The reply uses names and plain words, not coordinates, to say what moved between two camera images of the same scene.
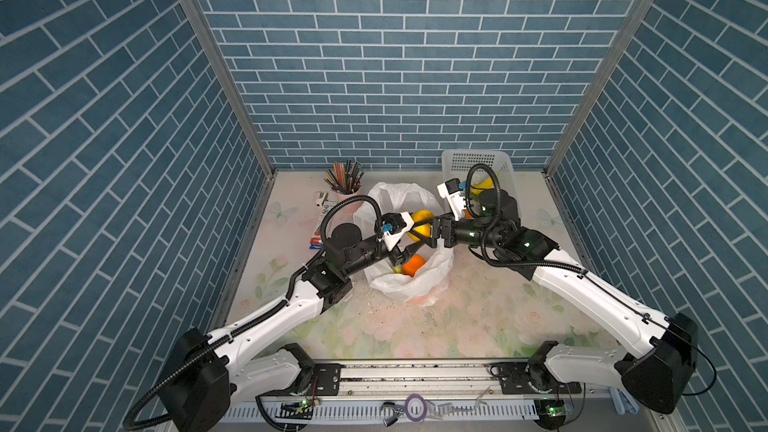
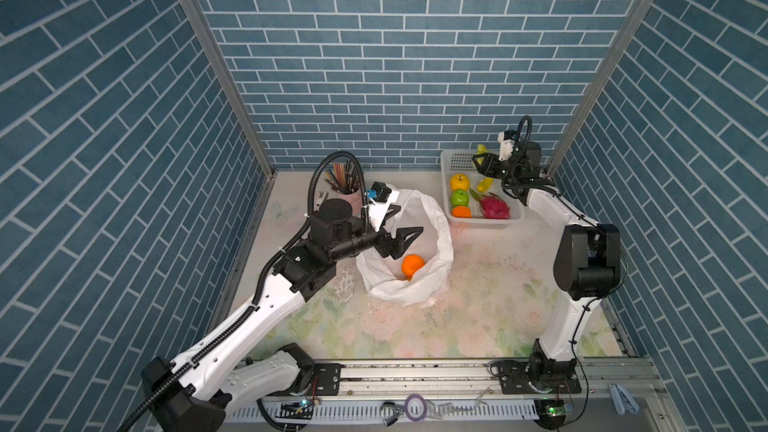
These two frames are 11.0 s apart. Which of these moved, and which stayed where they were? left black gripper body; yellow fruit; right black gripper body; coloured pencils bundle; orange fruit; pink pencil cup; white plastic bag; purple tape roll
Moved: right black gripper body; yellow fruit; left black gripper body
Stayed: coloured pencils bundle; purple tape roll; white plastic bag; orange fruit; pink pencil cup
